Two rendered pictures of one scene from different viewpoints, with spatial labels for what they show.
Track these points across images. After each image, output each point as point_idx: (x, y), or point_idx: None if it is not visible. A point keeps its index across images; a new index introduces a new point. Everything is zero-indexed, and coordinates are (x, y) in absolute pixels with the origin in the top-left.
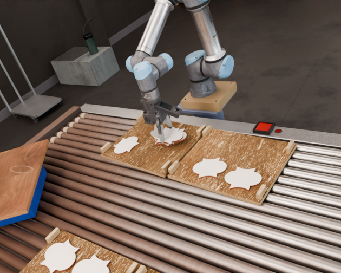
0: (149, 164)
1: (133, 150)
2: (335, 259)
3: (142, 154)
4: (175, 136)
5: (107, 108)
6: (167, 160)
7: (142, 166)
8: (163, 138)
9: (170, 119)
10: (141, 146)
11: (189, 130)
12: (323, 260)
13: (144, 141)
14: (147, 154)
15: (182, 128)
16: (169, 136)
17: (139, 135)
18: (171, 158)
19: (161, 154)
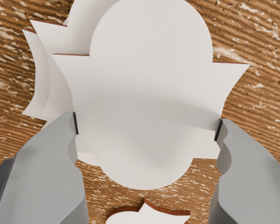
0: None
1: (178, 203)
2: None
3: (203, 175)
4: (163, 57)
5: None
6: None
7: None
8: (244, 131)
9: (21, 157)
10: (156, 190)
11: (13, 4)
12: None
13: (127, 188)
14: (210, 160)
15: (3, 64)
16: (159, 102)
17: (91, 210)
18: (272, 46)
19: (224, 106)
